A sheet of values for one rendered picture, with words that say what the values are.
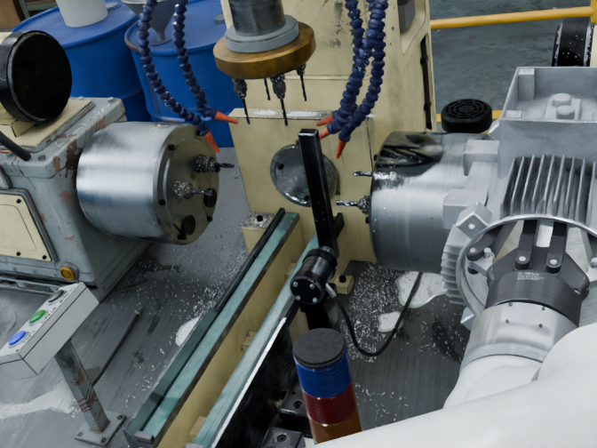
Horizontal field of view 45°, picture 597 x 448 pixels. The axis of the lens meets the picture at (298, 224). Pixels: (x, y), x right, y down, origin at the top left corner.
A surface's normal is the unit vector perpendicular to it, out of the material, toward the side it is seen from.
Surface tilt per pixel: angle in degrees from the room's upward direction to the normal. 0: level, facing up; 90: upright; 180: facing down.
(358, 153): 90
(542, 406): 11
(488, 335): 35
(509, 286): 27
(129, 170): 47
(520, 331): 7
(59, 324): 68
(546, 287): 18
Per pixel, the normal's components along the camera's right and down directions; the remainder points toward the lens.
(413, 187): -0.36, -0.19
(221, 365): 0.92, 0.08
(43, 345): 0.79, -0.23
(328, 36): -0.36, 0.58
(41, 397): -0.16, -0.81
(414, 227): -0.40, 0.33
